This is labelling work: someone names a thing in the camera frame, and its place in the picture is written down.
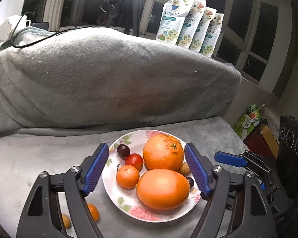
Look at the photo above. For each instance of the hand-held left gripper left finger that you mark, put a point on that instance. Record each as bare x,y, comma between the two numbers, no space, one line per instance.
96,168

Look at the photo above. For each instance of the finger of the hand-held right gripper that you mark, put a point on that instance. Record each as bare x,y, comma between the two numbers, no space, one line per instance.
231,160

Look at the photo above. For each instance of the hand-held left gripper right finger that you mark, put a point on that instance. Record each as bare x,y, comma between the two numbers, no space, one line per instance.
197,168

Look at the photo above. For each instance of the mandarin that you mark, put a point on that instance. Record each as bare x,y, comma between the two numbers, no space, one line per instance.
128,176

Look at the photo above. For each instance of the large round orange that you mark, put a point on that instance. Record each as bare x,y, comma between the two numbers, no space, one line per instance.
162,156

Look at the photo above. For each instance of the large oval orange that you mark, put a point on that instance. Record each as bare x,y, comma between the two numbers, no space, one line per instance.
162,189

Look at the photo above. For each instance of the floral white plate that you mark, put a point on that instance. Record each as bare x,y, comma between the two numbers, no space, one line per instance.
136,145

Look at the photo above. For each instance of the yellow-brown small fruit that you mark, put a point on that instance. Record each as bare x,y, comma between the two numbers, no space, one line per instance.
185,169
65,221

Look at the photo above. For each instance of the dark purple plum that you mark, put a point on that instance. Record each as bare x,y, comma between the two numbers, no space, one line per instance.
123,150
190,182

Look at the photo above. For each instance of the red box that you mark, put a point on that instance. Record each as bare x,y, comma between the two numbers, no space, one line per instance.
258,143

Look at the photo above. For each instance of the brown box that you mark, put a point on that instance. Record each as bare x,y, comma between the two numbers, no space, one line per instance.
268,133

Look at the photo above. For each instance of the red tomato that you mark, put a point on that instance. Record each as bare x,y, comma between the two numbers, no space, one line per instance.
134,161

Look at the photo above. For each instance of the green printed package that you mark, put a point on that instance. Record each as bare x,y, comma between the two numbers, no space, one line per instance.
248,124

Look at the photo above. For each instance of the small orange kumquat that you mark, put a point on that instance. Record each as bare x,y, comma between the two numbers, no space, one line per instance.
94,212

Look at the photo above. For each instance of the rolled grey blanket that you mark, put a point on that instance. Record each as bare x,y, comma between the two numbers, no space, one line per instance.
114,79

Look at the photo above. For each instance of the floral refill pouch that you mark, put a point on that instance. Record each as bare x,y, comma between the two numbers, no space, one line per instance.
217,34
208,27
197,19
175,19

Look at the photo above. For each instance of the white framed window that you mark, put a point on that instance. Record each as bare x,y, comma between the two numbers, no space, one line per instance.
255,17

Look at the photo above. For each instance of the black power adapter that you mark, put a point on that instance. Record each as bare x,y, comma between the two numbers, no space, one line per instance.
39,26

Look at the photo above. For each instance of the white plastic device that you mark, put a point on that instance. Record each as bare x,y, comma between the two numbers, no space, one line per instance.
5,29

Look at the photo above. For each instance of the black tripod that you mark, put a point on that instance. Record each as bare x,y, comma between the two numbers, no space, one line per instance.
134,5

